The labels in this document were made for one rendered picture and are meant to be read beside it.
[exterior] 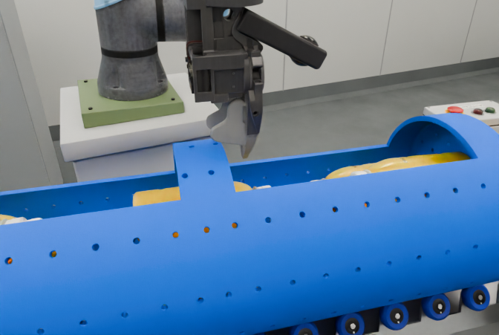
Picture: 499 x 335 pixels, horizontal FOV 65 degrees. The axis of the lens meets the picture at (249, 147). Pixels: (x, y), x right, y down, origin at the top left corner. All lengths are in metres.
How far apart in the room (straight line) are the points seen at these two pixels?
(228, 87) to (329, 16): 3.45
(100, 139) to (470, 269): 0.64
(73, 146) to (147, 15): 0.29
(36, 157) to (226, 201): 1.74
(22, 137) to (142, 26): 1.36
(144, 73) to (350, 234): 0.54
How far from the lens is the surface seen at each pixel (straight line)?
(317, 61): 0.48
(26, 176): 2.20
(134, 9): 0.83
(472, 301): 0.77
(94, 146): 0.80
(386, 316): 0.69
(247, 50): 0.46
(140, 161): 0.84
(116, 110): 0.82
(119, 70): 0.86
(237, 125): 0.49
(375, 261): 0.53
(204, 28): 0.45
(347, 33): 4.04
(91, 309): 0.48
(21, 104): 2.04
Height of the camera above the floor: 1.49
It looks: 29 degrees down
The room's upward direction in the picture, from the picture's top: straight up
